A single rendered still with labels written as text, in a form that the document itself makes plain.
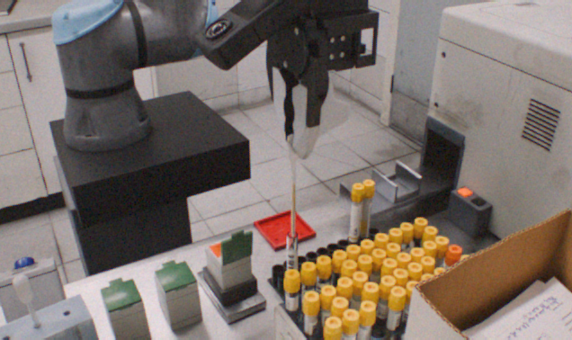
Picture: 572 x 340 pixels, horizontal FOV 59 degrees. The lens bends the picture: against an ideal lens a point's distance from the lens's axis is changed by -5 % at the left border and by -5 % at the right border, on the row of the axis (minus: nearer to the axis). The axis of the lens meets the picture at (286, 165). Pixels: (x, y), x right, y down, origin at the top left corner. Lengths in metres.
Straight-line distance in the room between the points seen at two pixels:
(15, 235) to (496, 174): 2.04
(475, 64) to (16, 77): 1.79
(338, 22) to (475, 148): 0.38
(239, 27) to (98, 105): 0.47
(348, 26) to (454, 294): 0.28
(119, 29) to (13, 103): 1.41
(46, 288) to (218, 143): 0.36
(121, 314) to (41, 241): 1.76
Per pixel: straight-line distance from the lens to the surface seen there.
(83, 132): 0.90
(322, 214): 0.82
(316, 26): 0.48
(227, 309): 0.65
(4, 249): 2.38
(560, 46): 0.69
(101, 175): 0.81
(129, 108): 0.89
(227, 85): 3.16
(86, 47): 0.85
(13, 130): 2.27
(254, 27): 0.45
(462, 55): 0.78
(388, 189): 0.78
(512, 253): 0.60
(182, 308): 0.64
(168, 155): 0.84
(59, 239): 2.33
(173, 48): 0.88
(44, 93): 2.23
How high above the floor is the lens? 1.36
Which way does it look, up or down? 31 degrees down
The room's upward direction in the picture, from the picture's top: straight up
